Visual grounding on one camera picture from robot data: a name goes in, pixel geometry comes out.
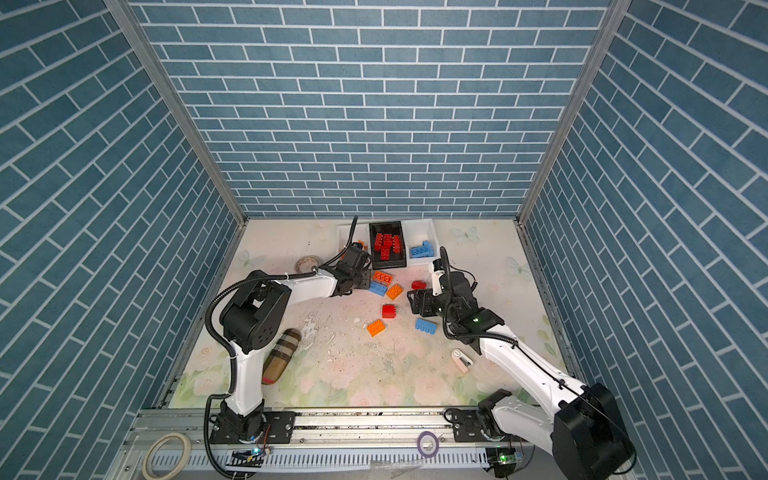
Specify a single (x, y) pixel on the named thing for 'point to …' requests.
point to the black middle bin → (387, 227)
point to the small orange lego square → (394, 291)
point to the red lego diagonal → (396, 244)
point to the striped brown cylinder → (280, 355)
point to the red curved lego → (418, 285)
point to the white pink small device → (461, 360)
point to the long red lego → (387, 240)
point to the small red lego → (389, 311)
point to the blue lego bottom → (427, 249)
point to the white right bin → (420, 241)
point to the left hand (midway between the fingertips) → (371, 277)
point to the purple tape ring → (436, 438)
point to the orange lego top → (378, 275)
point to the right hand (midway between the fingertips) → (421, 294)
